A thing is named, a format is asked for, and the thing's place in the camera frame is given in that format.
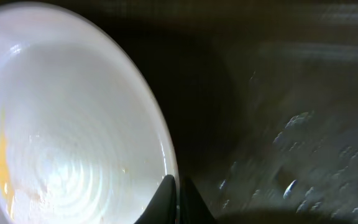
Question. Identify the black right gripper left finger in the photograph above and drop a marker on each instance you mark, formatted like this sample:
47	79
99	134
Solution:
163	205

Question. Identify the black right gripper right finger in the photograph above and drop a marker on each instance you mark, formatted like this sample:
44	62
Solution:
193	209

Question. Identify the large dark serving tray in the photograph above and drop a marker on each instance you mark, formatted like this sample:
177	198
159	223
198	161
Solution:
260	97

